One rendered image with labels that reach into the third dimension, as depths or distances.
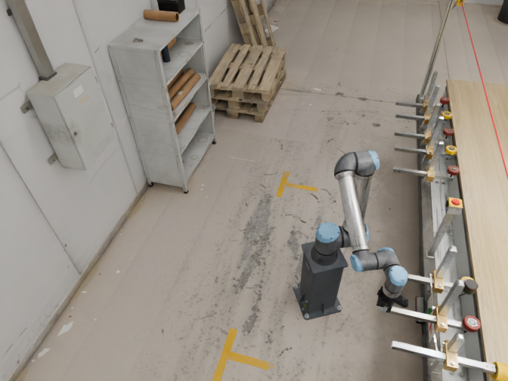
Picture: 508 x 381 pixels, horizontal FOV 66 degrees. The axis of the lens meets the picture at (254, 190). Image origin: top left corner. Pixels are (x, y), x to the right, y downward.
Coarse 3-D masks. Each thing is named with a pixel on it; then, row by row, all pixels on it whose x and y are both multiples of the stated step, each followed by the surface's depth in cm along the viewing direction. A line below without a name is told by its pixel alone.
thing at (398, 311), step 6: (390, 312) 215; (396, 312) 214; (402, 312) 213; (408, 312) 213; (414, 312) 213; (414, 318) 213; (420, 318) 211; (426, 318) 210; (432, 318) 210; (450, 324) 208; (456, 324) 208; (462, 324) 207
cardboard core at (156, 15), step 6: (144, 12) 336; (150, 12) 335; (156, 12) 334; (162, 12) 333; (168, 12) 332; (174, 12) 331; (144, 18) 340; (150, 18) 338; (156, 18) 336; (162, 18) 335; (168, 18) 333; (174, 18) 331
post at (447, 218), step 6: (444, 216) 232; (450, 216) 228; (444, 222) 232; (450, 222) 231; (438, 228) 240; (444, 228) 235; (438, 234) 240; (432, 240) 249; (438, 240) 244; (432, 246) 249; (426, 252) 258; (432, 252) 253; (426, 258) 257; (432, 258) 255
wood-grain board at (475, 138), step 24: (456, 96) 360; (480, 96) 359; (504, 96) 358; (456, 120) 333; (480, 120) 332; (504, 120) 331; (456, 144) 310; (480, 144) 309; (504, 144) 308; (480, 168) 289; (504, 168) 288; (480, 192) 271; (504, 192) 271; (480, 216) 256; (504, 216) 255; (480, 240) 242; (504, 240) 241; (480, 264) 229; (504, 264) 229; (480, 288) 218; (504, 288) 218; (480, 312) 208; (504, 312) 207; (504, 336) 198; (504, 360) 190
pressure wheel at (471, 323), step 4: (468, 316) 206; (472, 316) 206; (464, 320) 204; (468, 320) 205; (472, 320) 205; (476, 320) 204; (464, 324) 204; (468, 324) 203; (472, 324) 203; (476, 324) 203; (480, 324) 202; (468, 328) 202; (472, 328) 201; (476, 328) 201; (464, 332) 211; (472, 332) 203
